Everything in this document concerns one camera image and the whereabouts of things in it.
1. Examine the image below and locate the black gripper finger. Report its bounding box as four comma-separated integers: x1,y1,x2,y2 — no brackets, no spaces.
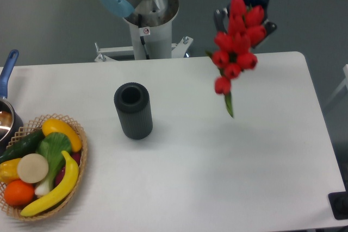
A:
254,20,277,48
213,7,230,33

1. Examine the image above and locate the red tulip bouquet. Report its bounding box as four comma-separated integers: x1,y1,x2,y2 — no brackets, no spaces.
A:
207,0,266,117

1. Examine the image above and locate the dark grey ribbed vase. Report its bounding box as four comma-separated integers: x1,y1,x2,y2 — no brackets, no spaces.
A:
114,82,153,140

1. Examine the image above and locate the black device at table edge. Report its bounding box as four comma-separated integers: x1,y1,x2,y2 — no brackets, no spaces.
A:
328,191,347,220

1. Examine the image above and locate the purple eggplant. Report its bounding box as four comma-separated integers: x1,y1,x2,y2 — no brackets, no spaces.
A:
54,152,81,187

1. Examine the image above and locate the green bok choy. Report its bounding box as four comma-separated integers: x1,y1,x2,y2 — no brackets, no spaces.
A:
35,132,72,198

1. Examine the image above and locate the yellow banana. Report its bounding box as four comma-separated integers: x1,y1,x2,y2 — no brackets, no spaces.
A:
20,151,79,217

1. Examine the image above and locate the green cucumber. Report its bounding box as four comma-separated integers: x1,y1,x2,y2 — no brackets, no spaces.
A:
1,129,45,163

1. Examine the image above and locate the beige round disc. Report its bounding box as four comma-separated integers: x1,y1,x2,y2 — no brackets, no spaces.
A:
17,153,48,184

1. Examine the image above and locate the yellow bell pepper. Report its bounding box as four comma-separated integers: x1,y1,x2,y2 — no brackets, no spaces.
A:
1,158,21,184

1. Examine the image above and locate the orange fruit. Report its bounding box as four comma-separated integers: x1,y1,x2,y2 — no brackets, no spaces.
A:
4,180,34,206

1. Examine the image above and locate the woven wicker basket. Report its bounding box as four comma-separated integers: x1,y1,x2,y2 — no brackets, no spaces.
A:
1,113,88,222

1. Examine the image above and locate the white frame at right edge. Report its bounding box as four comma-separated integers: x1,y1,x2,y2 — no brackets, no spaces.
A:
322,64,347,114

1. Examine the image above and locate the blue handled saucepan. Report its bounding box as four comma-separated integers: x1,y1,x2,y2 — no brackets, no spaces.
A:
1,49,23,155

